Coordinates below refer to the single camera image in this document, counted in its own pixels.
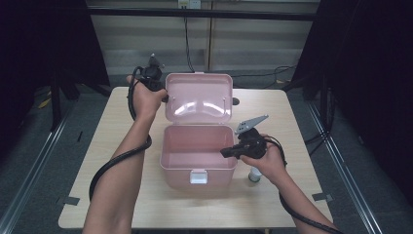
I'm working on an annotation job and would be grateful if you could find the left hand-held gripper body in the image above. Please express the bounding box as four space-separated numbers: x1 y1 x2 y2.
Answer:
137 53 167 94

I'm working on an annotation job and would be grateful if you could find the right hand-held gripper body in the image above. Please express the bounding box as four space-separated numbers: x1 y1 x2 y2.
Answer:
234 114 270 160

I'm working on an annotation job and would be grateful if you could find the small white bottle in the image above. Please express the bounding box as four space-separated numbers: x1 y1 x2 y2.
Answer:
247 167 263 183

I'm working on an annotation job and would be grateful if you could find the pink plastic storage box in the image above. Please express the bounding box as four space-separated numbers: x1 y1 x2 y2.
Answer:
159 71 239 190

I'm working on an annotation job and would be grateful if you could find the person's left hand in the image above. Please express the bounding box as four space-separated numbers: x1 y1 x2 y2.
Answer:
126 75 169 123

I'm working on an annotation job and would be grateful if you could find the person's right hand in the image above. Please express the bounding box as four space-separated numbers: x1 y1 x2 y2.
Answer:
239 135 288 188

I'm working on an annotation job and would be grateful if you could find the black horizontal bar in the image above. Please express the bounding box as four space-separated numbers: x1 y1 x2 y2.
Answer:
87 8 319 22

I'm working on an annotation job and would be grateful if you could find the black metal stand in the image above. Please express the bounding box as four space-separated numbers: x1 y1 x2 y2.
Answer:
305 72 337 157

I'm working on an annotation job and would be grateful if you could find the grey tape piece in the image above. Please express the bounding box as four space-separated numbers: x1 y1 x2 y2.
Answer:
56 195 81 207
311 192 334 203

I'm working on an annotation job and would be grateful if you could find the dark curtain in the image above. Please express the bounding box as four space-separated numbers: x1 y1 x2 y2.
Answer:
0 0 111 157
290 0 413 203

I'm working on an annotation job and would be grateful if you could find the black wall cable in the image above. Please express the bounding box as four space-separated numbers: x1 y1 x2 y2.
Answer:
183 16 297 90

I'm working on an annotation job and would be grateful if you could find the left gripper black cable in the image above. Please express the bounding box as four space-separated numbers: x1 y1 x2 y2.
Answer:
88 65 153 203

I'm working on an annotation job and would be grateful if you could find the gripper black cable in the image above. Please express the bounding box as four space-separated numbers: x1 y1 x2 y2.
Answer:
88 65 153 203
263 136 346 234

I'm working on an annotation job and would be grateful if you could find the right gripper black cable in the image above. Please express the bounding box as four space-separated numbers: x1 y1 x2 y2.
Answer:
263 136 346 234

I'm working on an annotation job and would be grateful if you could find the white wall power outlet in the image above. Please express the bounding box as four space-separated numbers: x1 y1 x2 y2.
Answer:
177 0 203 10

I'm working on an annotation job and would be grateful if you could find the metal floor rail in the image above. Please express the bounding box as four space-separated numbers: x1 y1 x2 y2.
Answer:
0 106 77 234
306 101 384 234

